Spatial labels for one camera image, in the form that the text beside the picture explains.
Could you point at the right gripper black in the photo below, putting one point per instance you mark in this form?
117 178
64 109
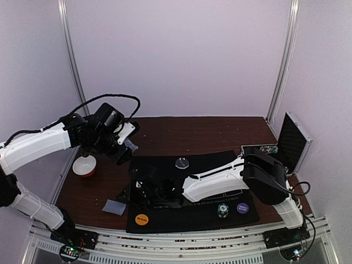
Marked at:
141 188

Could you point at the blue small blind button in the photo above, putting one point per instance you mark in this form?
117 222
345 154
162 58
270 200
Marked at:
242 208

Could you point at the white red bowl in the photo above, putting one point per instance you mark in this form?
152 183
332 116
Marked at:
84 166

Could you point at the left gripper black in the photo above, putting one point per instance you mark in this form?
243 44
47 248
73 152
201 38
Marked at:
119 157

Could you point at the mixed colour chip stack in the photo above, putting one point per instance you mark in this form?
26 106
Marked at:
222 210

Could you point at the black poker cloth mat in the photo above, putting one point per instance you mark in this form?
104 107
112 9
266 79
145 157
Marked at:
166 207

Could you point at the grey playing card deck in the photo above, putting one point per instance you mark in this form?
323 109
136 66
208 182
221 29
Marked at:
131 145

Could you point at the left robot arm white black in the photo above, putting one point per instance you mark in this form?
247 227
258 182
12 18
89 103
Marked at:
102 133

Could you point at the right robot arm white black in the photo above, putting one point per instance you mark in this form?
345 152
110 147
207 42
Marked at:
212 191

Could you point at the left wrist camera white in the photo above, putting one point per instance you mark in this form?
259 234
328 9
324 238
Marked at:
124 131

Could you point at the orange big blind button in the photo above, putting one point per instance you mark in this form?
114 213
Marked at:
141 219

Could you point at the poker chip row upper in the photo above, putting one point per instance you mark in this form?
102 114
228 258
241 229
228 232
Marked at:
269 149

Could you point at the left aluminium frame post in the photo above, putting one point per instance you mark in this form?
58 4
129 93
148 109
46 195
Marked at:
63 14

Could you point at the clear round dealer button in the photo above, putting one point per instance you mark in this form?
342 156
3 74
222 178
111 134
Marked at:
182 163

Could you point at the aluminium frame post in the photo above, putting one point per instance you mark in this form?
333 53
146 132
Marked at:
63 14
286 56

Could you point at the right aluminium frame post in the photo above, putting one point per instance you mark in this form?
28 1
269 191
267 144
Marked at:
286 56

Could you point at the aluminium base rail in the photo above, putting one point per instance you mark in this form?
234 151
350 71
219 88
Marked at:
236 245

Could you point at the aluminium poker chip case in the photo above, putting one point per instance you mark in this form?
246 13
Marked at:
293 144

